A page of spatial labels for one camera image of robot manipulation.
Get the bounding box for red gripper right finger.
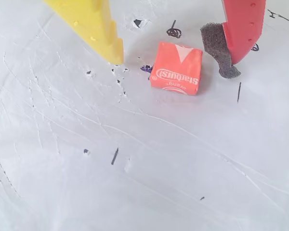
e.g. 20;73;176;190
199;0;267;80

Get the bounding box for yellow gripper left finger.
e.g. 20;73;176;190
42;0;125;65

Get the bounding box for orange Starburst candy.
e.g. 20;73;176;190
148;41;203;96

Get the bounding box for white plastic table cover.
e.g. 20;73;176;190
0;0;289;231

